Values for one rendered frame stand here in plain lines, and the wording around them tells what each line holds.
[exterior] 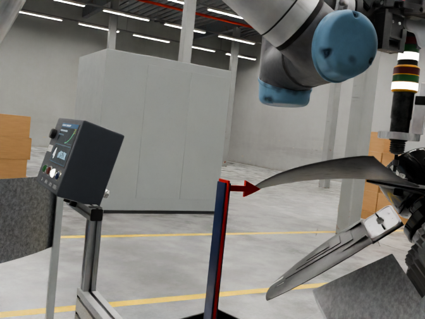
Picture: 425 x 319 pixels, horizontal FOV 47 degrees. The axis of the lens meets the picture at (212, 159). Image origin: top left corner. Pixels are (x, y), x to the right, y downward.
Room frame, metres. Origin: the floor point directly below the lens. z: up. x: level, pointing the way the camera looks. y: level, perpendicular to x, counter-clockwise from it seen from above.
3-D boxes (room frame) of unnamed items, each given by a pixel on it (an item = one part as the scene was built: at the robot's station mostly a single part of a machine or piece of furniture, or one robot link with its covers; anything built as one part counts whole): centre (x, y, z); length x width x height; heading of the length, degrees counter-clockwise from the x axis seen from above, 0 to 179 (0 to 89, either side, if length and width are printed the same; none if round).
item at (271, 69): (0.69, -0.10, 1.36); 0.11 x 0.08 x 0.11; 15
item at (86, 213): (1.21, 0.31, 1.04); 0.24 x 0.03 x 0.03; 31
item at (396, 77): (0.85, -0.32, 1.38); 0.04 x 0.04 x 0.01
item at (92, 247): (1.13, 0.26, 0.96); 0.03 x 0.03 x 0.20; 31
